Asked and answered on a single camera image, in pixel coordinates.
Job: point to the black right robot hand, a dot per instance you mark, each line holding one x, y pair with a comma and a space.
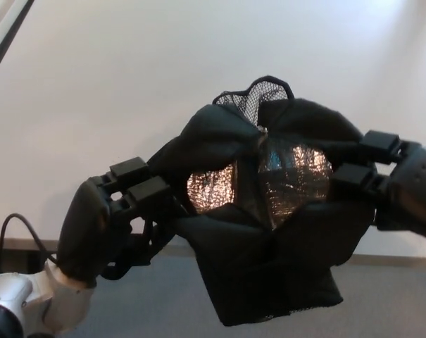
410, 190

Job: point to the black fabric lunch bag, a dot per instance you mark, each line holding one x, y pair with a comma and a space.
269, 264

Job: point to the black table leg frame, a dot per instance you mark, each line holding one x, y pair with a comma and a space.
19, 260

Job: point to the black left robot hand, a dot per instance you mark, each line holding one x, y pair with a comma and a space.
82, 229

